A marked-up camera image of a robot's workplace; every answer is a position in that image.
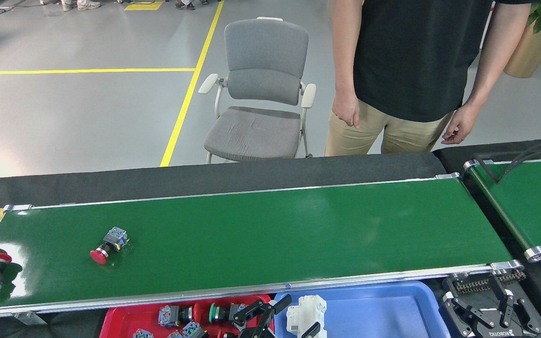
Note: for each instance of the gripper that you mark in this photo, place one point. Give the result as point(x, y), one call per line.
point(505, 334)

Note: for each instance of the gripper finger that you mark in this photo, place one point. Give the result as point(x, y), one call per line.
point(312, 331)
point(261, 314)

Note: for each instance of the white circuit breaker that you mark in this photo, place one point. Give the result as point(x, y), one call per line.
point(305, 310)

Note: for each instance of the green button switch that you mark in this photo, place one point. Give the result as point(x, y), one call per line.
point(194, 330)
point(142, 334)
point(219, 313)
point(174, 334)

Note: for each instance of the red mushroom button switch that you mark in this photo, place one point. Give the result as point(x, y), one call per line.
point(169, 315)
point(97, 256)

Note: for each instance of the person's right forearm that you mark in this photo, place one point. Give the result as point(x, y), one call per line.
point(345, 51)

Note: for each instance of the person's left forearm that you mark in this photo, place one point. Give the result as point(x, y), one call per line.
point(496, 61)

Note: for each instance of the blue plastic tray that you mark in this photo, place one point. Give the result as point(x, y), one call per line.
point(383, 314)

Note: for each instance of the long green conveyor belt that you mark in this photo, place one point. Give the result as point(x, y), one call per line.
point(275, 234)

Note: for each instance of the green feeder conveyor belt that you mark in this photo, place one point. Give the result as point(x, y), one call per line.
point(533, 202)

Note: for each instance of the red plastic tray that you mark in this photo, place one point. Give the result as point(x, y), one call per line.
point(120, 324)

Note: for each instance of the person's left hand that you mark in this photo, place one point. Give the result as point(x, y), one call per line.
point(463, 122)

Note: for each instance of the person's right hand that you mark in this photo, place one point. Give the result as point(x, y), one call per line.
point(345, 108)

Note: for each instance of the grey office chair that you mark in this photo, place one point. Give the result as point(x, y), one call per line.
point(254, 131)

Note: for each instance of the potted plant gold pot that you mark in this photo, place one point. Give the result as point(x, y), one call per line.
point(529, 51)

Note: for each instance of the background person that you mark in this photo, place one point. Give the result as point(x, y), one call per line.
point(87, 5)
point(183, 4)

